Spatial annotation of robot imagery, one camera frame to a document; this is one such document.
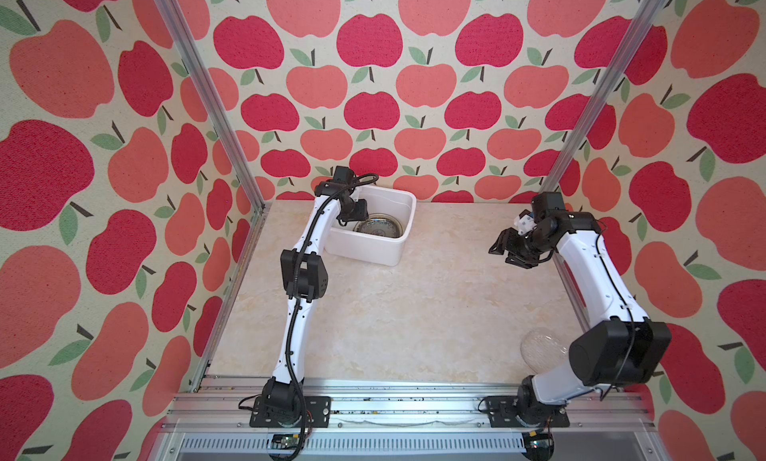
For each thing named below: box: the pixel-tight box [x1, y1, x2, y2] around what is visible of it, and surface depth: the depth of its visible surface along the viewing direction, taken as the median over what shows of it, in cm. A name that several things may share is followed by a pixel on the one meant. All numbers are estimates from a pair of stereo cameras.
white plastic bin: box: [379, 186, 416, 268], surface depth 106 cm
